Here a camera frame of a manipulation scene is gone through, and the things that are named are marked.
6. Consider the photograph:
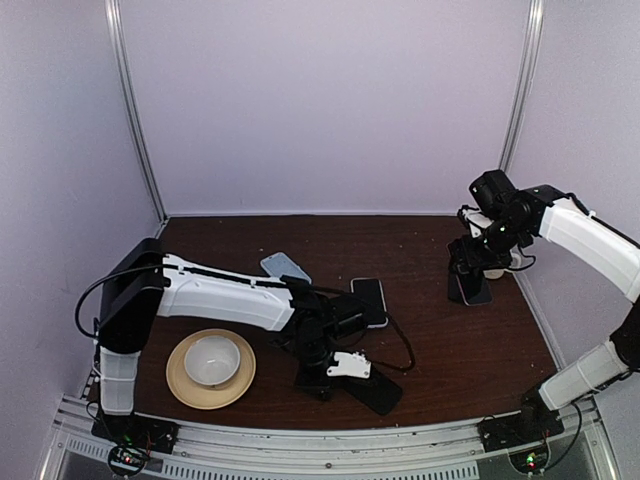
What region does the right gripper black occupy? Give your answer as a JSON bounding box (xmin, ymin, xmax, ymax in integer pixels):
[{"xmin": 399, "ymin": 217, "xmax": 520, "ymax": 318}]
[{"xmin": 451, "ymin": 215, "xmax": 528, "ymax": 275}]

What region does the black smartphone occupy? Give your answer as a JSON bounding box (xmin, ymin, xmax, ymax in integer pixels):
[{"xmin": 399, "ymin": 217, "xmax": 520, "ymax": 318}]
[{"xmin": 351, "ymin": 278, "xmax": 388, "ymax": 329}]

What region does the dark purple smartphone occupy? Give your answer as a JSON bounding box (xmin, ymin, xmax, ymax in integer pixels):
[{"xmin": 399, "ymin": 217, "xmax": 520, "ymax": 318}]
[{"xmin": 447, "ymin": 273, "xmax": 493, "ymax": 306}]

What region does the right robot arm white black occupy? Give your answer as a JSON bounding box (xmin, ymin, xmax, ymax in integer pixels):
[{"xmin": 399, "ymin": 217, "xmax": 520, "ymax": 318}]
[{"xmin": 448, "ymin": 170, "xmax": 639, "ymax": 442}]

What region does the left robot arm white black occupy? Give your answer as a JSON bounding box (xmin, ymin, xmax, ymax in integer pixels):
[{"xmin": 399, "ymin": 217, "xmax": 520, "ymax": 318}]
[{"xmin": 76, "ymin": 238, "xmax": 372, "ymax": 444}]

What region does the light blue phone case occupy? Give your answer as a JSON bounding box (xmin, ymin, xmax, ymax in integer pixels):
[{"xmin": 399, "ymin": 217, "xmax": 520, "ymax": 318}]
[{"xmin": 260, "ymin": 252, "xmax": 312, "ymax": 284}]

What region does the cream ribbed mug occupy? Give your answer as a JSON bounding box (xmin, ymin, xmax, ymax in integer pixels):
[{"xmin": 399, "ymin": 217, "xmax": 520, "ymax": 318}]
[{"xmin": 483, "ymin": 252, "xmax": 522, "ymax": 280}]

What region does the white ceramic bowl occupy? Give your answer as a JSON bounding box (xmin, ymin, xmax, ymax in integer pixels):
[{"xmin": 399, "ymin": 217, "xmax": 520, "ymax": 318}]
[{"xmin": 184, "ymin": 335, "xmax": 241, "ymax": 387}]

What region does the tan round plate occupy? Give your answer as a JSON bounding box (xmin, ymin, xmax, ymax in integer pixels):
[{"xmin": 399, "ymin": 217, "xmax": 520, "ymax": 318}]
[{"xmin": 166, "ymin": 329, "xmax": 256, "ymax": 410}]

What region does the left circuit board with leds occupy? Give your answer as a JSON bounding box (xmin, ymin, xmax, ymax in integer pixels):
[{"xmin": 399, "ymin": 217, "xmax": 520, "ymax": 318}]
[{"xmin": 107, "ymin": 446, "xmax": 149, "ymax": 476}]

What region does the circuit board with leds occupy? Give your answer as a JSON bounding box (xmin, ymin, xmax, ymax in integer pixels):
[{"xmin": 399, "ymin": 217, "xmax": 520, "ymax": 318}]
[
  {"xmin": 509, "ymin": 448, "xmax": 550, "ymax": 475},
  {"xmin": 107, "ymin": 446, "xmax": 149, "ymax": 476}
]

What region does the right circuit board with leds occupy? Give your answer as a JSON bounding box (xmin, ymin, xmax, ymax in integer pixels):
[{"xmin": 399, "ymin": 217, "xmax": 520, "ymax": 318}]
[{"xmin": 509, "ymin": 448, "xmax": 550, "ymax": 475}]

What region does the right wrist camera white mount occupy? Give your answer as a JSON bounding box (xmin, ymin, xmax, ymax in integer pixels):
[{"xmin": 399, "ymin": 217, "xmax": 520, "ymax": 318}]
[{"xmin": 457, "ymin": 205, "xmax": 494, "ymax": 238}]

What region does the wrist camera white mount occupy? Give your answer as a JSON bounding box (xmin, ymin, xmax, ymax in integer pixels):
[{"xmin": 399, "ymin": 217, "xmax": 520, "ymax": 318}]
[
  {"xmin": 457, "ymin": 205, "xmax": 494, "ymax": 238},
  {"xmin": 326, "ymin": 351, "xmax": 371, "ymax": 379}
]

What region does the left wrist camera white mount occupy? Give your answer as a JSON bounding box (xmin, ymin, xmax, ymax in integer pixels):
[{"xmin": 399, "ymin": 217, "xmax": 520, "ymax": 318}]
[{"xmin": 326, "ymin": 351, "xmax": 371, "ymax": 379}]

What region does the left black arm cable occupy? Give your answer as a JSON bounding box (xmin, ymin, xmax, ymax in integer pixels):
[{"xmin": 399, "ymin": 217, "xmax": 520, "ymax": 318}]
[{"xmin": 369, "ymin": 312, "xmax": 417, "ymax": 374}]

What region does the right aluminium frame post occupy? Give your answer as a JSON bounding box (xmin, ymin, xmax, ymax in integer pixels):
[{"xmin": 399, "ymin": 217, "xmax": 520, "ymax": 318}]
[{"xmin": 498, "ymin": 0, "xmax": 545, "ymax": 173}]

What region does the aluminium frame post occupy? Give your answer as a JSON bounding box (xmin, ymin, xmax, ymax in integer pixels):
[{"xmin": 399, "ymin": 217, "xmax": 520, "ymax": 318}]
[
  {"xmin": 104, "ymin": 0, "xmax": 168, "ymax": 224},
  {"xmin": 498, "ymin": 0, "xmax": 545, "ymax": 173}
]

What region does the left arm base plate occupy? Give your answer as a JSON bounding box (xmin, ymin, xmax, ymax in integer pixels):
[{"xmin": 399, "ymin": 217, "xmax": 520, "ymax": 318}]
[{"xmin": 91, "ymin": 408, "xmax": 179, "ymax": 454}]

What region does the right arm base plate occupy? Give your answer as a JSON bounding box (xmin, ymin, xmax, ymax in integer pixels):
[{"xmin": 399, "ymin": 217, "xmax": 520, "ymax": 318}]
[{"xmin": 477, "ymin": 412, "xmax": 564, "ymax": 452}]

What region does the front aluminium rail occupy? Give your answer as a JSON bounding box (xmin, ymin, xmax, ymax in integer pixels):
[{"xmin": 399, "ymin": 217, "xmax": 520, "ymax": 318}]
[{"xmin": 39, "ymin": 394, "xmax": 621, "ymax": 480}]

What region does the left aluminium frame post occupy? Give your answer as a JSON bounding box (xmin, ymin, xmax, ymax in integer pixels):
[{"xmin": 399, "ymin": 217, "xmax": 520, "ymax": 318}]
[{"xmin": 104, "ymin": 0, "xmax": 168, "ymax": 224}]

